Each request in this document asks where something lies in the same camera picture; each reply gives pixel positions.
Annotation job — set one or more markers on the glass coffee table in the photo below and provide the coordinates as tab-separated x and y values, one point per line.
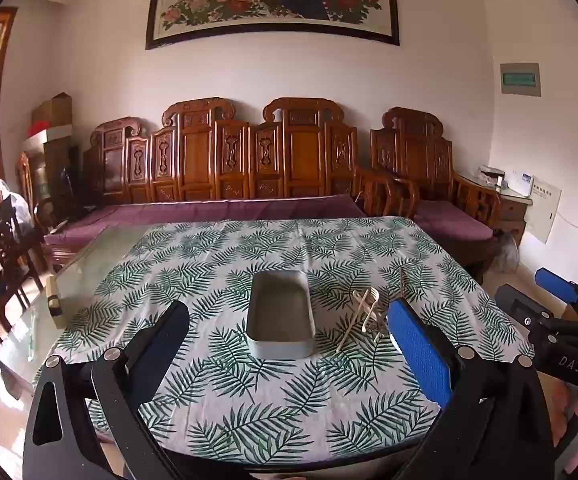
84	270

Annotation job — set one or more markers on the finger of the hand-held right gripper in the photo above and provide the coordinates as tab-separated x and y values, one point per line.
519	305
556	285

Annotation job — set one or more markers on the purple armchair cushion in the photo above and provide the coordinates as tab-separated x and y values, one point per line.
449	222

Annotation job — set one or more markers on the brown wooden chopstick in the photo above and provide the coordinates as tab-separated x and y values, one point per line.
402	285

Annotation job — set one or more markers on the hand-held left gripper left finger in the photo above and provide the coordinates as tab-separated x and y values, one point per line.
166	335

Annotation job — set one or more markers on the light bamboo chopstick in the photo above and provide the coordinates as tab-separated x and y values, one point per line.
351	331

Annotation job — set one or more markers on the small cream box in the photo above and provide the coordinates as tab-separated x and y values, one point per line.
55	302

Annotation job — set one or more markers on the silver box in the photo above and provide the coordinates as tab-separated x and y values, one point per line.
491	175

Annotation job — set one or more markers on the grey rectangular tin container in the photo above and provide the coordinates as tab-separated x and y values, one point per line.
281	320

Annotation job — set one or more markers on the carved wooden armchair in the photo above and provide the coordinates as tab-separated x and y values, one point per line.
419	160

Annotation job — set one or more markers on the green wall panel box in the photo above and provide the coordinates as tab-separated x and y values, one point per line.
520	79

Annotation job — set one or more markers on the cream plastic spoon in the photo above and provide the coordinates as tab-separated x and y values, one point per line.
376	307

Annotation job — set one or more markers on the brown cardboard box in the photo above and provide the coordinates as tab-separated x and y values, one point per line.
53	110

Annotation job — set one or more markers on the grey fuzzy bundle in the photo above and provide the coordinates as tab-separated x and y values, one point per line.
506	255

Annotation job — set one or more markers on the wooden side table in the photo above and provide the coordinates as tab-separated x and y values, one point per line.
511	212

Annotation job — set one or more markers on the leaf print tablecloth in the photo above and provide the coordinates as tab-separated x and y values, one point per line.
229	400

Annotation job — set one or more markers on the dark cabinet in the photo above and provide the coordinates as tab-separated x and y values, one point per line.
63	175

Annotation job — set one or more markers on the carved wooden sofa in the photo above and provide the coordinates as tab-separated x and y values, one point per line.
199	160

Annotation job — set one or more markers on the purple sofa cushion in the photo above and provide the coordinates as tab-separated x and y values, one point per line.
194	212

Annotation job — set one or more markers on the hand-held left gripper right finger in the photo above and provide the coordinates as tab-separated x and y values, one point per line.
419	345

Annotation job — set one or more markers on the clear plastic bag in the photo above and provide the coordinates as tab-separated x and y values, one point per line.
14	205

